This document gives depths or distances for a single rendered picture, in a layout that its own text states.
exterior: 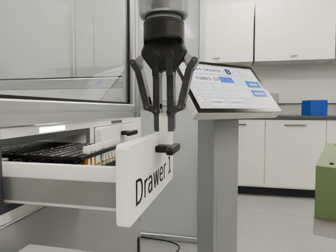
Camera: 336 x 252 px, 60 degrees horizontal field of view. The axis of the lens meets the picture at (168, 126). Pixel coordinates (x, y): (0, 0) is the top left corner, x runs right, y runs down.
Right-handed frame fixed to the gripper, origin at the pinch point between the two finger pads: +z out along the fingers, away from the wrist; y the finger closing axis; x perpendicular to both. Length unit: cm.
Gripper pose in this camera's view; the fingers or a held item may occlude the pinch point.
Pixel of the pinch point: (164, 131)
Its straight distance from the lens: 54.2
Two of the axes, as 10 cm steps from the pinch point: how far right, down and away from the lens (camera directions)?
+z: 0.1, 10.0, 0.6
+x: -2.1, 0.6, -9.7
